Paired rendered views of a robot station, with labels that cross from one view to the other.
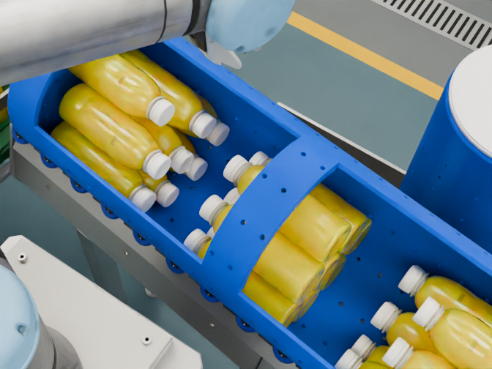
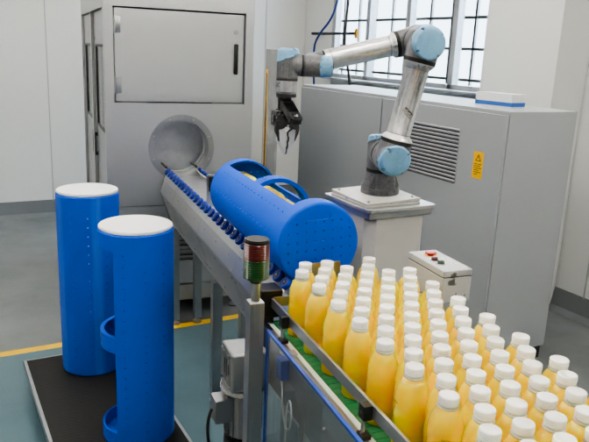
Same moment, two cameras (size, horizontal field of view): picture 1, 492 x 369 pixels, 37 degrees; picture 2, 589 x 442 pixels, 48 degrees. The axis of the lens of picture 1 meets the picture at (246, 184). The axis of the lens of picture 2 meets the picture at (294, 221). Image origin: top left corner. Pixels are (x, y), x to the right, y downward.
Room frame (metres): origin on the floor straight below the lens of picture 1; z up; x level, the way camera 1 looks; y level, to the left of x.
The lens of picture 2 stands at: (2.56, 1.32, 1.70)
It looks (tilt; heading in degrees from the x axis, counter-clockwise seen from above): 14 degrees down; 212
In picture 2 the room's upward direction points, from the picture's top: 3 degrees clockwise
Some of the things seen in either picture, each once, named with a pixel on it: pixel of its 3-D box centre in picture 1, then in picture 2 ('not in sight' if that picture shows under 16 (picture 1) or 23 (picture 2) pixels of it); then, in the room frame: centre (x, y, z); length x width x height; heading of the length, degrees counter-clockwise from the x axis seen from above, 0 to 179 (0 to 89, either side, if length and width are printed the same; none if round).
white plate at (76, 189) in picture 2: not in sight; (87, 189); (0.51, -1.10, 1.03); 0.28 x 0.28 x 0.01
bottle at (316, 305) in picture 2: not in sight; (316, 321); (1.08, 0.49, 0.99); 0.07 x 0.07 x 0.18
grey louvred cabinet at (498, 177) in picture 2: not in sight; (404, 203); (-1.61, -0.40, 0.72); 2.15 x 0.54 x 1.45; 61
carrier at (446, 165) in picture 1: (455, 219); (137, 332); (0.80, -0.48, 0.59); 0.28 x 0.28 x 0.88
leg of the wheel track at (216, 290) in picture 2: not in sight; (216, 342); (0.22, -0.55, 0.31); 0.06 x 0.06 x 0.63; 54
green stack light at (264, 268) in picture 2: not in sight; (256, 267); (1.30, 0.44, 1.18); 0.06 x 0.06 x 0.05
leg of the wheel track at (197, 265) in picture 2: not in sight; (197, 274); (-0.47, -1.26, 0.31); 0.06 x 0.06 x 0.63; 54
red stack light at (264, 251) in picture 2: not in sight; (257, 250); (1.30, 0.44, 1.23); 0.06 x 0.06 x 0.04
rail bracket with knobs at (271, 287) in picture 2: not in sight; (269, 302); (0.97, 0.26, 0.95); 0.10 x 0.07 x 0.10; 144
